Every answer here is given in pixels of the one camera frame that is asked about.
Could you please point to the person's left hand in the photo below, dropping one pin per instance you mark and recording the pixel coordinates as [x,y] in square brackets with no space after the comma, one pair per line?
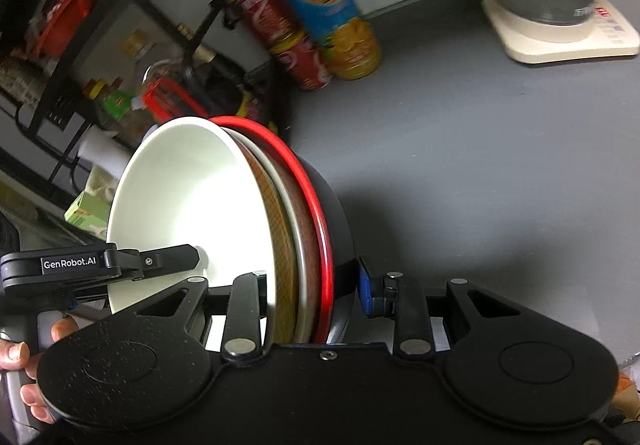
[12,355]

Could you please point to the black bowl with red rim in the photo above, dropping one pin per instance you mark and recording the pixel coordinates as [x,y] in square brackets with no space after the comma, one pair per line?
[337,225]

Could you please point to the orange juice bottle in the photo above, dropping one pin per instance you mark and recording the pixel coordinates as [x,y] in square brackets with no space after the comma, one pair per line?
[325,10]

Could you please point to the red framed item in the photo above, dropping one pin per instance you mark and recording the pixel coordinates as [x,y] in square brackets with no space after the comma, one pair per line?
[172,100]

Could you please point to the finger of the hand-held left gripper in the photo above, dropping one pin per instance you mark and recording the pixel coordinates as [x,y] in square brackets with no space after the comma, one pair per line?
[165,260]

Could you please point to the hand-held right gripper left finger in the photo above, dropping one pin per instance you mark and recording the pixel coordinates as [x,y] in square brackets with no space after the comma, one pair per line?
[247,297]

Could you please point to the white paper roll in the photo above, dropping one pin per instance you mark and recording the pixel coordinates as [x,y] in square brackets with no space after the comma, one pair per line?
[102,150]

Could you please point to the red soda can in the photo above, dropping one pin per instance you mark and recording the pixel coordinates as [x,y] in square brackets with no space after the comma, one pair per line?
[305,62]
[262,12]

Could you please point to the green carton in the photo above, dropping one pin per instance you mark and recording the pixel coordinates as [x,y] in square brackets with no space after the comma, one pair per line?
[89,215]

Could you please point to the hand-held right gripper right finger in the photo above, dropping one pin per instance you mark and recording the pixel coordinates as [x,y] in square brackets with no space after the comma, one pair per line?
[367,290]

